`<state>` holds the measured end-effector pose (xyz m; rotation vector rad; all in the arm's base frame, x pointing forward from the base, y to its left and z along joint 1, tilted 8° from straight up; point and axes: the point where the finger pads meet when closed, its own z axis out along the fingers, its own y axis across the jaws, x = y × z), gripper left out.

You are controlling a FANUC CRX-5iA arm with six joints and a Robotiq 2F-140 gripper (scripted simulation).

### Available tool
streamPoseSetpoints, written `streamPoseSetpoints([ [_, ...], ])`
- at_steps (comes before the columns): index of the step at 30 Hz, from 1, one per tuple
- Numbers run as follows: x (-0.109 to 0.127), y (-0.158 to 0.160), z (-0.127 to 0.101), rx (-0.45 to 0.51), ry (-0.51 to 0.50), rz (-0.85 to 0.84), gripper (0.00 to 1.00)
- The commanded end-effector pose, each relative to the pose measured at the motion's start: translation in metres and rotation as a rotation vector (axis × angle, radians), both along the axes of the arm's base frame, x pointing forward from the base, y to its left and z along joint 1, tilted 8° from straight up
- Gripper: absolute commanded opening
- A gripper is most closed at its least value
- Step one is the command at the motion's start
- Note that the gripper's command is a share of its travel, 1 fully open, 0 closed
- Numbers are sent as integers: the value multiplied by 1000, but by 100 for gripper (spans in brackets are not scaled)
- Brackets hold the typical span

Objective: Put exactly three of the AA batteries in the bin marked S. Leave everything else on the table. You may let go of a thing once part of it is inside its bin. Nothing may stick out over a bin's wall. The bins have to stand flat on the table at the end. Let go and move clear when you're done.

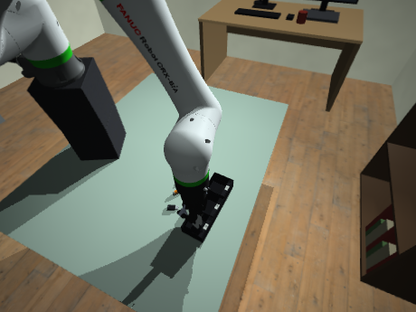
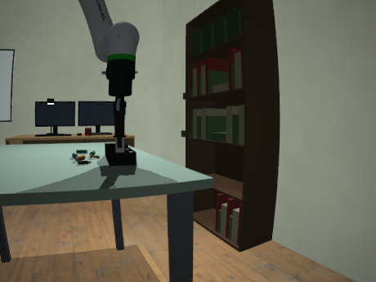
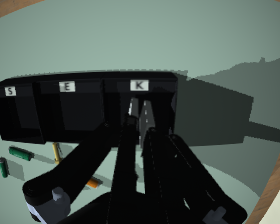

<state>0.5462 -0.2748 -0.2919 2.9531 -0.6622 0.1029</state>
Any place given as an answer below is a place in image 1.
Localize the black rack of labelled bins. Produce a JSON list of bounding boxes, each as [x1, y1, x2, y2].
[[181, 172, 234, 242]]

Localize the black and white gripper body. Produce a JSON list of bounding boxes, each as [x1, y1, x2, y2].
[[181, 192, 206, 210]]

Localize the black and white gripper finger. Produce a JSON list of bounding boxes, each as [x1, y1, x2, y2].
[[176, 204, 199, 229], [196, 187, 211, 225]]

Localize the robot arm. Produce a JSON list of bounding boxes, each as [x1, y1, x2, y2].
[[0, 0, 222, 198]]

